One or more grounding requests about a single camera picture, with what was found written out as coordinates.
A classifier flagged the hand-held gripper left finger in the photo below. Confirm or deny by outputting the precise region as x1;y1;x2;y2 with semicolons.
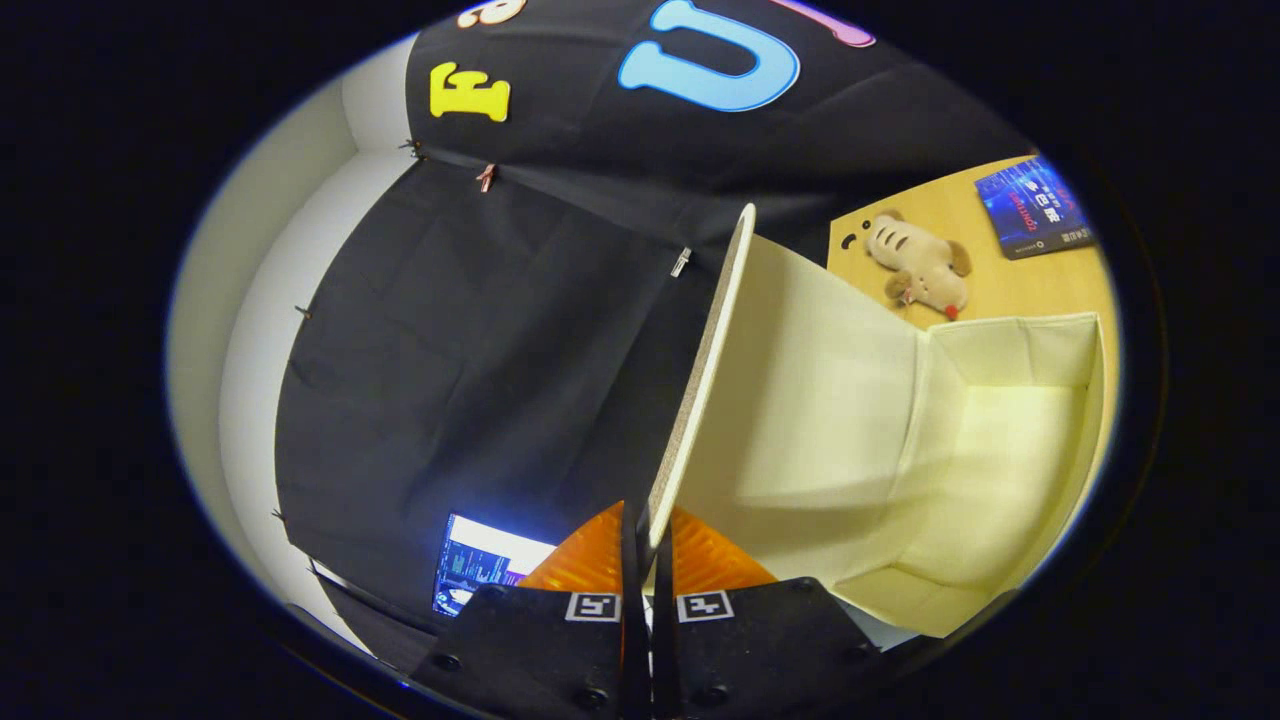
410;500;649;720

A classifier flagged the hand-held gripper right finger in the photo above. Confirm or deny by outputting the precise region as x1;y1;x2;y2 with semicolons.
650;505;886;720

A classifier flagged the dark blue book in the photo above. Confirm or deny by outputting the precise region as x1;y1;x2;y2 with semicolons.
975;155;1098;261

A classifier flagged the beige plush dog toy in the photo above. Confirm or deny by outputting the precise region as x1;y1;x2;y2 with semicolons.
862;208;973;321

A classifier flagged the black backdrop cloth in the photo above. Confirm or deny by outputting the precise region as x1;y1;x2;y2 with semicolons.
275;0;1041;671

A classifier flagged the computer monitor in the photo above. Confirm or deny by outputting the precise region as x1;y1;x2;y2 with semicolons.
432;513;557;618

